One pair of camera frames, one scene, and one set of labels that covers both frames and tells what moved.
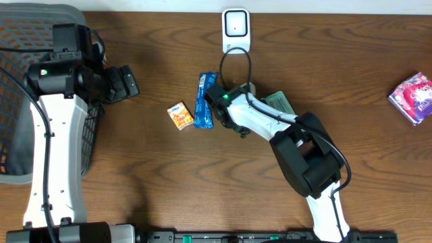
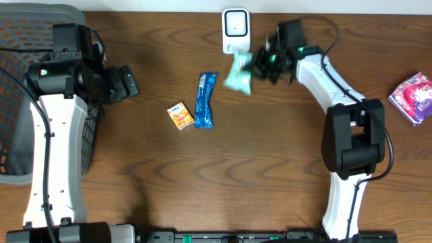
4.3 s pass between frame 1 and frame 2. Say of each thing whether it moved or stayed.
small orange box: stayed
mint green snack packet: moved
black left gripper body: stayed
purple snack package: stayed
